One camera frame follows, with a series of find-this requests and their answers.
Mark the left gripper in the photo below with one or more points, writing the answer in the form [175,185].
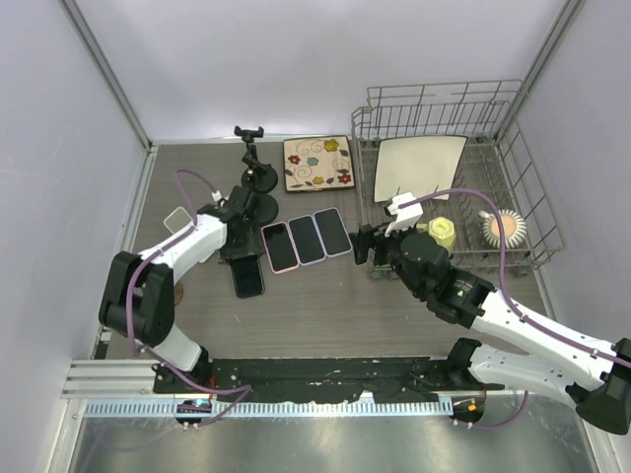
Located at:
[253,246]

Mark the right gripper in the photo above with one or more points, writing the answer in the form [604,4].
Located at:
[365,238]

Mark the purple case phone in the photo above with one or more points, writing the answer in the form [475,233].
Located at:
[307,240]
[332,232]

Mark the black round phone stand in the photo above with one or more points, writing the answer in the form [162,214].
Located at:
[258,176]
[266,209]

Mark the pink case phone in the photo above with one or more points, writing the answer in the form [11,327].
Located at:
[280,249]

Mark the black phone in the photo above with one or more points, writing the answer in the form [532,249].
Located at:
[247,277]

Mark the floral square plate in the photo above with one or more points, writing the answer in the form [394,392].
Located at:
[313,164]

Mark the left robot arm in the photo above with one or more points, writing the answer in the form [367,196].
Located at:
[139,297]

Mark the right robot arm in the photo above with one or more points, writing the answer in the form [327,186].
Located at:
[588,374]

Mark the white folding phone stand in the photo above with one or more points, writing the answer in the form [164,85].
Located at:
[177,222]

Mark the brown round phone stand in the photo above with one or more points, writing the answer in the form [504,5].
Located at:
[179,290]

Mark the yellow faceted cup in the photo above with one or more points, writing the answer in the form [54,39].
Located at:
[443,231]

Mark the white square plate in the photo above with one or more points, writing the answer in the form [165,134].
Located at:
[421,165]

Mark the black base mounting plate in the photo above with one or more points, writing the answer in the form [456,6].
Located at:
[334,381]

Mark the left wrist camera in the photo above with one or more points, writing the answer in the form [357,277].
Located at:
[218,198]

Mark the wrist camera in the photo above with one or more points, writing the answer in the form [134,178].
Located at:
[405,210]
[218,198]

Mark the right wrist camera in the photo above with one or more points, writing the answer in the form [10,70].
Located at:
[405,210]

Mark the grey wire dish rack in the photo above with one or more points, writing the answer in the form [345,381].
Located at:
[495,161]

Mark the white cable duct strip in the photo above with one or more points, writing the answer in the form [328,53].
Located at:
[182,408]

